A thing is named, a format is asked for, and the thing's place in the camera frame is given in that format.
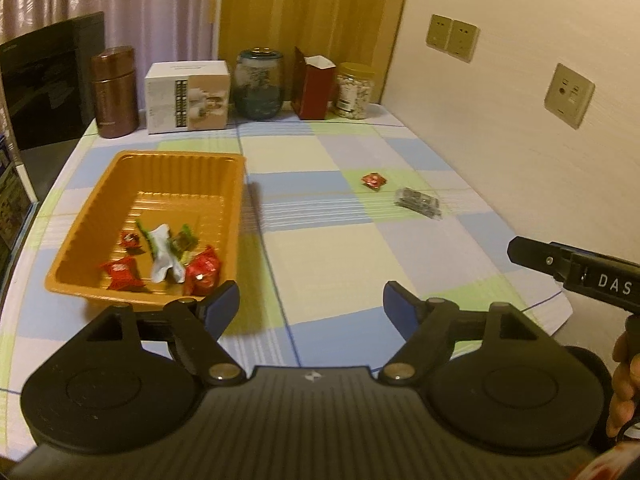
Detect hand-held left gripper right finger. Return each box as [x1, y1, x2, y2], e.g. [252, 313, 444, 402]
[377, 281, 543, 386]

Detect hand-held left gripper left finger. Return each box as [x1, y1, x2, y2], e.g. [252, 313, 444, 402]
[82, 280, 246, 386]

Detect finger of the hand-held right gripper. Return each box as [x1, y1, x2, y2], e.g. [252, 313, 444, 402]
[507, 236, 572, 281]

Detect large red snack packet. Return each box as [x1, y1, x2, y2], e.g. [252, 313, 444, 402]
[182, 244, 222, 297]

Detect green and brown snack packet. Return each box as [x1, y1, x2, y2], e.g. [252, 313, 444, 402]
[170, 224, 199, 257]

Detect green and silver snack packet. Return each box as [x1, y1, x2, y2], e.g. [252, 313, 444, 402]
[136, 219, 187, 284]

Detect orange plastic tray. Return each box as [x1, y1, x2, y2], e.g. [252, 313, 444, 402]
[44, 150, 247, 311]

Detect person's right forearm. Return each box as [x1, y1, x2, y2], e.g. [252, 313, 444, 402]
[570, 425, 640, 480]

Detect person's right hand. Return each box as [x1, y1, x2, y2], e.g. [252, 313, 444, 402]
[605, 332, 640, 439]

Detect checked tablecloth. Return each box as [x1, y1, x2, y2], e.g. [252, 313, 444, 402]
[0, 102, 574, 462]

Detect white printed cardboard box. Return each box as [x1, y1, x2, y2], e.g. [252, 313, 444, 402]
[144, 60, 232, 135]

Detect plastic jar of nuts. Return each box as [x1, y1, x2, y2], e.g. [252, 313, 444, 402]
[333, 62, 377, 121]

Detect glass jar with dark contents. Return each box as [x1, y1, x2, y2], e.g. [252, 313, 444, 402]
[233, 48, 285, 121]

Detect dark red paper bag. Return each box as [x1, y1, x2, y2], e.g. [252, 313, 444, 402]
[291, 46, 337, 121]

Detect brown thermos flask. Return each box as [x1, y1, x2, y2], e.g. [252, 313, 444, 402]
[90, 45, 140, 140]

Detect black monitor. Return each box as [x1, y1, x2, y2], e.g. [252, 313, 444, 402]
[0, 11, 106, 201]

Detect wooden cabinet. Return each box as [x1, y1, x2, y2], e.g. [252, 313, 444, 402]
[217, 0, 415, 107]

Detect pale pink curtain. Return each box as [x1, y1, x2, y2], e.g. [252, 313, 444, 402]
[0, 0, 222, 63]

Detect large beige wall socket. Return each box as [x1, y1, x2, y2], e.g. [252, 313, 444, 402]
[543, 62, 596, 130]

